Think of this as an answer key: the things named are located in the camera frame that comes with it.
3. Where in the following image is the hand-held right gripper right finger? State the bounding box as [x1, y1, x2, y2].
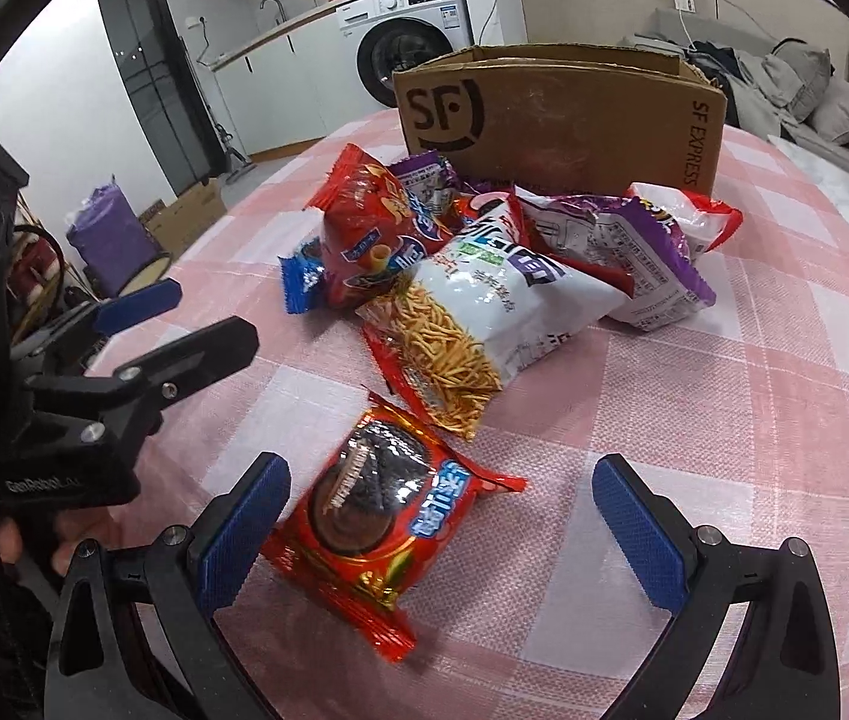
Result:
[590, 452, 841, 720]

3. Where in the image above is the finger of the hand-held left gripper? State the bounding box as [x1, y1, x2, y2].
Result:
[23, 316, 260, 458]
[10, 277, 182, 377]

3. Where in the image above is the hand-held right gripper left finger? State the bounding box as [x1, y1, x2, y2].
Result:
[45, 452, 294, 720]

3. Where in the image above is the red chocolate cookie packet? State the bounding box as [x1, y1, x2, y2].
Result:
[260, 390, 529, 665]

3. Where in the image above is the small blue cookie packet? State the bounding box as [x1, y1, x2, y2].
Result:
[278, 236, 329, 316]

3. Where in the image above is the red snack bag blue label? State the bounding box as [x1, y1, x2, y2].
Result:
[306, 142, 463, 310]

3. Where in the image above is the purple snack packet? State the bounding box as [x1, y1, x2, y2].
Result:
[514, 184, 718, 332]
[383, 152, 470, 241]

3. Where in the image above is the white noodle stick snack bag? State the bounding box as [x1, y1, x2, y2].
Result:
[355, 199, 635, 442]

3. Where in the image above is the red and white snack bag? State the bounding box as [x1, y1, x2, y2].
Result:
[625, 181, 744, 260]

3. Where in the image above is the brown cardboard box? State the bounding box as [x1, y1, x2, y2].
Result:
[392, 45, 729, 200]

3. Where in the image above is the person's left hand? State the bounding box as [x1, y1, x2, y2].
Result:
[0, 502, 119, 577]

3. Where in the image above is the round wooden stool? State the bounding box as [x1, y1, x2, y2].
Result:
[120, 255, 174, 299]

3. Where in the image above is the shoe rack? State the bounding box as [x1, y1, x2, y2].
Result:
[8, 195, 74, 346]

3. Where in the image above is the purple plastic bag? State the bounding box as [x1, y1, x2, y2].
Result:
[65, 178, 159, 299]

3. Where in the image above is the small cardboard box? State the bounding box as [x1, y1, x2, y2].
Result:
[140, 178, 229, 256]

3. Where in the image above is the pink checked tablecloth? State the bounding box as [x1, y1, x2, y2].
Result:
[83, 109, 849, 720]

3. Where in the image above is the upright vacuum cleaner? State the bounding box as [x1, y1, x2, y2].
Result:
[212, 118, 254, 167]

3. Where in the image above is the black glass door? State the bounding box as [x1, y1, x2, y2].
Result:
[92, 0, 219, 196]

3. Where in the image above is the white kitchen cabinet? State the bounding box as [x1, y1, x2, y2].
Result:
[210, 4, 365, 160]

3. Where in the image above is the white washing machine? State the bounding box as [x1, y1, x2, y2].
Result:
[335, 0, 474, 110]

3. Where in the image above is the white marble table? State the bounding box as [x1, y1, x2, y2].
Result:
[769, 131, 849, 278]

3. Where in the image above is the pile of clothes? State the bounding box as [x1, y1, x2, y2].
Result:
[686, 41, 796, 142]

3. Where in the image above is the beige cushion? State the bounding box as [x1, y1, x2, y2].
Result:
[806, 79, 849, 147]

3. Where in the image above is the grey cushion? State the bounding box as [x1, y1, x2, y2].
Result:
[773, 37, 835, 121]

